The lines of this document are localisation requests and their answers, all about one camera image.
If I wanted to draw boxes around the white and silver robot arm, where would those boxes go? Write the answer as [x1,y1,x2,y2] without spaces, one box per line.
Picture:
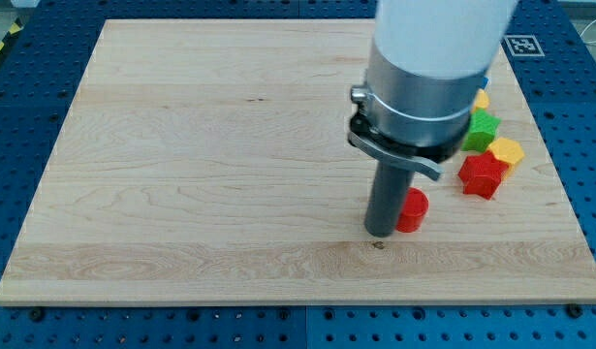
[348,0,518,181]

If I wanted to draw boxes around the white fiducial marker tag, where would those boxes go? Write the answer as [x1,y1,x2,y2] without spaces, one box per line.
[504,35,545,57]

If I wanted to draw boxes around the white cable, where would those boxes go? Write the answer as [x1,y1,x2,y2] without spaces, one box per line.
[579,13,596,50]

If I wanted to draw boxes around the yellow black hazard tape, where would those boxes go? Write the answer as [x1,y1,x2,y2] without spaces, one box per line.
[0,17,24,65]

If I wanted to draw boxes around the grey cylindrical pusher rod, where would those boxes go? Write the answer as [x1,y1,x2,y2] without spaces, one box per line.
[363,162,414,238]

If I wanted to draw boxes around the yellow block behind arm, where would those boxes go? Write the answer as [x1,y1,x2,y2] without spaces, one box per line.
[471,88,490,113]

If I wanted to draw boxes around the light wooden board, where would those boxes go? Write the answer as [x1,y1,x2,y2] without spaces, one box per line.
[0,19,596,306]

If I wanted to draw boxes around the green star block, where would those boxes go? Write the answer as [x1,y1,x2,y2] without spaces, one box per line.
[461,109,501,153]

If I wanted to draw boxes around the red cylinder block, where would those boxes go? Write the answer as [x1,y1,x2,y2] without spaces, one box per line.
[396,187,429,233]

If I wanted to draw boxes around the red star block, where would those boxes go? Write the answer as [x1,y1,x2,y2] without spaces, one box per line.
[457,151,509,200]

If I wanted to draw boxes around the yellow hexagon block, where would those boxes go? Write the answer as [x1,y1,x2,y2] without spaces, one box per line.
[487,137,525,179]

